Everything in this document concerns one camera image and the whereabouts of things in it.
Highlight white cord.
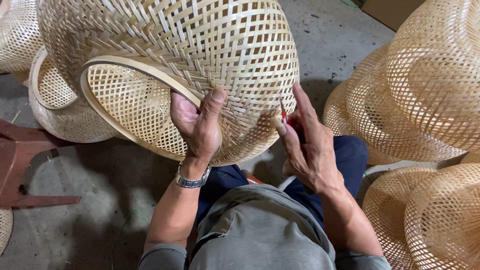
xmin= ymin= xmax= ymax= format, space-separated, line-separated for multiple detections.
xmin=277 ymin=165 xmax=398 ymax=191

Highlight person's left hand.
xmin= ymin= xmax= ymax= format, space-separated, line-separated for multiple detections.
xmin=170 ymin=87 xmax=227 ymax=164

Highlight heap of woven bamboo baskets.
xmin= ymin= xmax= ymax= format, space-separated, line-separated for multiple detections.
xmin=323 ymin=0 xmax=480 ymax=270

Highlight large woven bamboo basket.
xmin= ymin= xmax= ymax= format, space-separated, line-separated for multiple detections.
xmin=36 ymin=0 xmax=300 ymax=167

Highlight person's right hand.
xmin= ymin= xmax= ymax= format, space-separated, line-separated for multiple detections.
xmin=275 ymin=82 xmax=340 ymax=194

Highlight woven bamboo basket with rim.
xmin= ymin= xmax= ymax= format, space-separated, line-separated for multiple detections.
xmin=28 ymin=47 xmax=130 ymax=144

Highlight red brown wooden stool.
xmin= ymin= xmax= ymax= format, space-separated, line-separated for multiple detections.
xmin=0 ymin=119 xmax=82 ymax=209

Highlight red handled small tool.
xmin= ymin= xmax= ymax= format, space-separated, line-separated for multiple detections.
xmin=279 ymin=97 xmax=291 ymax=126

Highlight brown wooden seat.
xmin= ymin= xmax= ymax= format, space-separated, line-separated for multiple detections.
xmin=241 ymin=169 xmax=265 ymax=185

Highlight person's grey shirt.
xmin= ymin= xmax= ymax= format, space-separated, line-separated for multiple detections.
xmin=137 ymin=184 xmax=392 ymax=270

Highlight brown cardboard box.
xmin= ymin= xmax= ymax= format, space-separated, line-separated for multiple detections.
xmin=361 ymin=0 xmax=426 ymax=32

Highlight person's dark blue trousers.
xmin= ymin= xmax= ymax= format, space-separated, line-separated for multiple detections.
xmin=195 ymin=135 xmax=369 ymax=229

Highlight silver metal wristwatch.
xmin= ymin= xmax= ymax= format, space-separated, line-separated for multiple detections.
xmin=175 ymin=162 xmax=212 ymax=189

